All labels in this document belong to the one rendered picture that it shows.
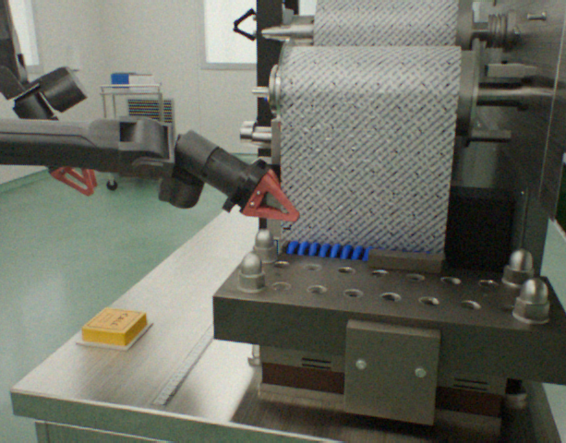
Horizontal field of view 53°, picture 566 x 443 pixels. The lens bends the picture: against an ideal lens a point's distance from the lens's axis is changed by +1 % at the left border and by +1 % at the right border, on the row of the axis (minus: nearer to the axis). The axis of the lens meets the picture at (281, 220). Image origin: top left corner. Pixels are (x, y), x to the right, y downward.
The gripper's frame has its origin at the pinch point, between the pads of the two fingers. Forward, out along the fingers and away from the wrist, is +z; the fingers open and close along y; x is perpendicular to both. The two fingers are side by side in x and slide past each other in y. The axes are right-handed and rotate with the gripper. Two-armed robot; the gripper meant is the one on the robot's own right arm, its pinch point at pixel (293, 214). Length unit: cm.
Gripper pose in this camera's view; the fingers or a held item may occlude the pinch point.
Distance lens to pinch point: 83.3
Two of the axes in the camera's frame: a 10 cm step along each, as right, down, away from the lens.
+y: -2.3, 3.1, -9.2
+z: 8.5, 5.3, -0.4
